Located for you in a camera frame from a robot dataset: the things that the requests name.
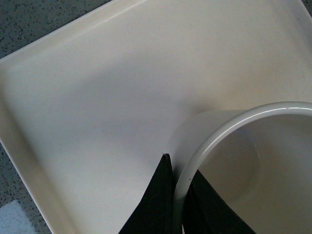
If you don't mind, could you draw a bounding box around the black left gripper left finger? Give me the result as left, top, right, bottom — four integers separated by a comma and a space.
119, 154, 173, 234

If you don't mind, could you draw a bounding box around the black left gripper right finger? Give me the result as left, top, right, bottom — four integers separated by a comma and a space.
182, 171, 254, 234

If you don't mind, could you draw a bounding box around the beige rectangular tray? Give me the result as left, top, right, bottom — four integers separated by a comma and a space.
0, 0, 312, 234

